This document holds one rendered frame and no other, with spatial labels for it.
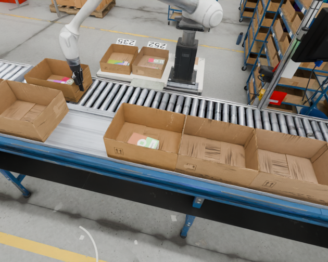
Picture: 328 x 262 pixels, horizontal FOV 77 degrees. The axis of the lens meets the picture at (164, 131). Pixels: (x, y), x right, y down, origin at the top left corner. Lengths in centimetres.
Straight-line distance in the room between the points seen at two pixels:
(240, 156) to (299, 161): 35
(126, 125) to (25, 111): 67
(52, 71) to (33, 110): 63
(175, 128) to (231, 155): 38
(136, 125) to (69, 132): 41
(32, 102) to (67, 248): 115
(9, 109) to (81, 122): 50
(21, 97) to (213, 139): 132
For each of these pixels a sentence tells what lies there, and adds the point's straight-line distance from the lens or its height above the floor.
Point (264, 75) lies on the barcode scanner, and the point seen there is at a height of 103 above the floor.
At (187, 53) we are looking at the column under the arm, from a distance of 186.
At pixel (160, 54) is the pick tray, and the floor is 79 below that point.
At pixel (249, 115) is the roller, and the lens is 182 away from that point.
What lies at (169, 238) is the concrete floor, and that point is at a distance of 193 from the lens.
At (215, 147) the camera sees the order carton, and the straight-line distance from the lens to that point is 130.
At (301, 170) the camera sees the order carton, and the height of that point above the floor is 89.
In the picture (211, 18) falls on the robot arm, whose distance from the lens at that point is 153.
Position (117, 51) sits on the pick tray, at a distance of 240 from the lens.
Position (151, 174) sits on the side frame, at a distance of 110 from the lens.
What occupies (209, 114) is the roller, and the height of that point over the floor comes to 75.
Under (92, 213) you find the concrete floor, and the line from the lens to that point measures 205.
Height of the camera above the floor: 187
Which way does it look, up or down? 48 degrees down
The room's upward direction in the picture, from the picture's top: 5 degrees clockwise
